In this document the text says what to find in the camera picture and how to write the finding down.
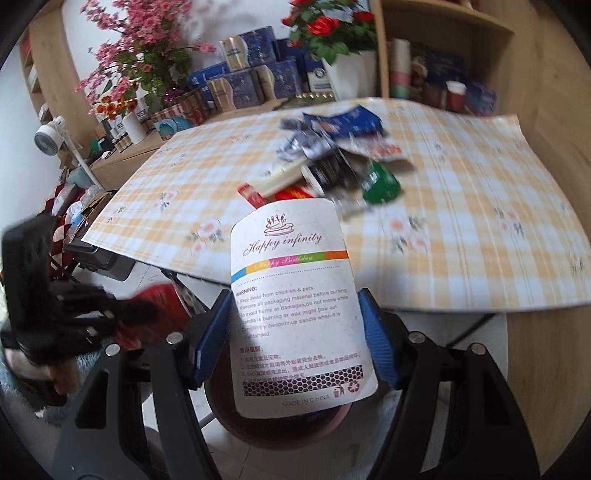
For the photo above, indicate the tall wooden shelf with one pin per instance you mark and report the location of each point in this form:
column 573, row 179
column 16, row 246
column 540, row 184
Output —
column 51, row 60

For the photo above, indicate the yellow checked floral tablecloth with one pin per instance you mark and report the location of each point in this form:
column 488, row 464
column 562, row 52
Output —
column 461, row 230

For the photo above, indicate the white vase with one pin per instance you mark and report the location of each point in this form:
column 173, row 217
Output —
column 134, row 127

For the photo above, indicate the wooden shelf unit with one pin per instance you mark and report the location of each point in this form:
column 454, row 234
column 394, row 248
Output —
column 485, row 18

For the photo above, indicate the red capped toothpick container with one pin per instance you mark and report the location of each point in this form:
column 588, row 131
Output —
column 251, row 194

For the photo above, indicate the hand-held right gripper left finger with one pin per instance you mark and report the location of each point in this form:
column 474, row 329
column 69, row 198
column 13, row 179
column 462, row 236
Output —
column 212, row 341

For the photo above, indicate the small blue box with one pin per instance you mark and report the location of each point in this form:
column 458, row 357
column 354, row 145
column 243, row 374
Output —
column 481, row 99

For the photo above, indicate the gold rimmed tin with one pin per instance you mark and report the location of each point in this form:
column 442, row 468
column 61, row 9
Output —
column 309, row 98

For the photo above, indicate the red paper cup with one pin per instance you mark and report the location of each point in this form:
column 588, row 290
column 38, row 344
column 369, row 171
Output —
column 456, row 96

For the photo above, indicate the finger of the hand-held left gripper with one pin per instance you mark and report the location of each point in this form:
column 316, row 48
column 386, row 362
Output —
column 120, row 318
column 85, row 297

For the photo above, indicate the blue snack wrapper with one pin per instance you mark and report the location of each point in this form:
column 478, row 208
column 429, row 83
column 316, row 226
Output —
column 346, row 122

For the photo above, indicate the red cardboard box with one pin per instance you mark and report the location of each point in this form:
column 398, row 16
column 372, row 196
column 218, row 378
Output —
column 295, row 193

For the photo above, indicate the red rose plant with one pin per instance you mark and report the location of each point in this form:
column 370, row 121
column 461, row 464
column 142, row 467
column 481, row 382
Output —
column 332, row 23

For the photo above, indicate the pile of clothes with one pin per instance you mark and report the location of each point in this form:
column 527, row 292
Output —
column 69, row 207

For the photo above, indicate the blue white carton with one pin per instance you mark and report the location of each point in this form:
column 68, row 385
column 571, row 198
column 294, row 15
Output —
column 318, row 76

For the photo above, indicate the orange flower bunch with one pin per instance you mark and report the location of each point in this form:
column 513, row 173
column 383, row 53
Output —
column 113, row 106

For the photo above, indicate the pink flower plant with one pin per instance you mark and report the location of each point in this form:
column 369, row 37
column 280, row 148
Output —
column 138, row 27

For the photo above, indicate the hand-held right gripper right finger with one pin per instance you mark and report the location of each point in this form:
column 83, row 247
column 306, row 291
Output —
column 376, row 341

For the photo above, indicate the white desk fan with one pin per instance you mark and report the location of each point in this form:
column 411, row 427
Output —
column 48, row 138

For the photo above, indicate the stack of paper cups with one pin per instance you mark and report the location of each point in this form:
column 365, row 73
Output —
column 400, row 69

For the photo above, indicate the wooden cabinet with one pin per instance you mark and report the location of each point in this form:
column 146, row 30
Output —
column 134, row 157

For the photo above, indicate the patterned metal tin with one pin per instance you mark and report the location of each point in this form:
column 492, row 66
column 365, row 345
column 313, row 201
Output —
column 180, row 115

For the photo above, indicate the stack of blue gift boxes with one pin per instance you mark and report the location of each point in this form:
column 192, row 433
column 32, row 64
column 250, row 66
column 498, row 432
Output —
column 244, row 83

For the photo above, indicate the green wrapper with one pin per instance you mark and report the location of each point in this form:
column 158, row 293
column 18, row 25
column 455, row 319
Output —
column 378, row 184

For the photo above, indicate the person's left hand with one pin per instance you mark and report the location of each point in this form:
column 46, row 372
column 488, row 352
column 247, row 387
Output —
column 62, row 376

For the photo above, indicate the white printed candle card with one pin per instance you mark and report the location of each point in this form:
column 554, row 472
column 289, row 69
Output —
column 291, row 300

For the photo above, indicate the brown round waste bin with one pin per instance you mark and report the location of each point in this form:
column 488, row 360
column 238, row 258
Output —
column 277, row 434

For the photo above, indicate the row of small bottles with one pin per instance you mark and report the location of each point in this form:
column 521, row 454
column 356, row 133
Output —
column 115, row 138

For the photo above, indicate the red wrapper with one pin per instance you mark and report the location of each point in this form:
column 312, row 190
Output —
column 157, row 300

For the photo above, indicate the clear plastic wrap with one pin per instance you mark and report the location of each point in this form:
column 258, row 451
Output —
column 351, row 205

